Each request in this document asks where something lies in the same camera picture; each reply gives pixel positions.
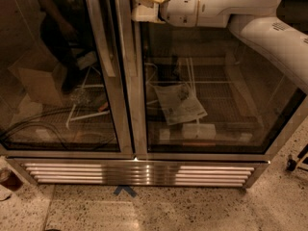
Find paper manual inside fridge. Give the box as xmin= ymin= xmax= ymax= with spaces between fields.
xmin=154 ymin=83 xmax=207 ymax=125

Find black caster wheel cart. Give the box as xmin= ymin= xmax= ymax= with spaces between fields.
xmin=287 ymin=144 xmax=308 ymax=171

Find brown object at left edge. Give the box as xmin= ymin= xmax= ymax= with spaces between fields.
xmin=0 ymin=167 xmax=22 ymax=192

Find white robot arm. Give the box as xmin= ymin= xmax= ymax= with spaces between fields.
xmin=132 ymin=0 xmax=308 ymax=93

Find left fridge door handle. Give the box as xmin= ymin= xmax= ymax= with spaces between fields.
xmin=86 ymin=0 xmax=116 ymax=77

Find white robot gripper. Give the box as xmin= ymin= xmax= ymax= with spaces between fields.
xmin=131 ymin=0 xmax=198 ymax=27

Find small white block inside fridge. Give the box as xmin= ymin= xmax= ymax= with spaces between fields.
xmin=159 ymin=128 xmax=170 ymax=141

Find blue tape floor marker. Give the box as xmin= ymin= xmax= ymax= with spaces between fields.
xmin=114 ymin=185 xmax=137 ymax=198

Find stainless glass door refrigerator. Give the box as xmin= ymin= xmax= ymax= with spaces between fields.
xmin=0 ymin=0 xmax=308 ymax=188

